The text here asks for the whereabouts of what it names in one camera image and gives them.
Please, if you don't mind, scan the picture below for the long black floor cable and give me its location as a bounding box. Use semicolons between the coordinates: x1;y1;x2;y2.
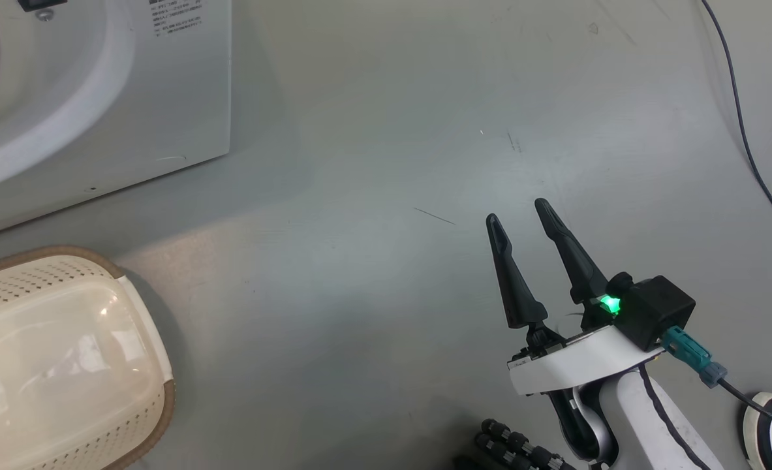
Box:
700;0;772;254

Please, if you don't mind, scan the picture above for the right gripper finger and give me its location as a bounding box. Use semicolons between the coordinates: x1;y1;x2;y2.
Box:
486;213;556;343
534;197;611;330

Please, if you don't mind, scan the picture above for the small printed text label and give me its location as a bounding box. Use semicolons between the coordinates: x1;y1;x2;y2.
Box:
147;0;207;37

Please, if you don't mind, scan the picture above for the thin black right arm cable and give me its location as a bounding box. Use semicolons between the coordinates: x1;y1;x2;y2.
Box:
639;367;713;470

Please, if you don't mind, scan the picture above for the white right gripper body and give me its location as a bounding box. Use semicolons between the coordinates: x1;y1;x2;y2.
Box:
508;324;666;463

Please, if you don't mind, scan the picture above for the cream perforated laundry basket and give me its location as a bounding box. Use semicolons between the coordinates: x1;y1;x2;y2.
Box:
0;246;176;470

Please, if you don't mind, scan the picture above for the white washing machine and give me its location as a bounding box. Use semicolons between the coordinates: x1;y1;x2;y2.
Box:
0;0;233;242

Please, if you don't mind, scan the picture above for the black corrugated cable conduit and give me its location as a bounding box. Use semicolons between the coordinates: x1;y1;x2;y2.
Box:
454;418;579;470

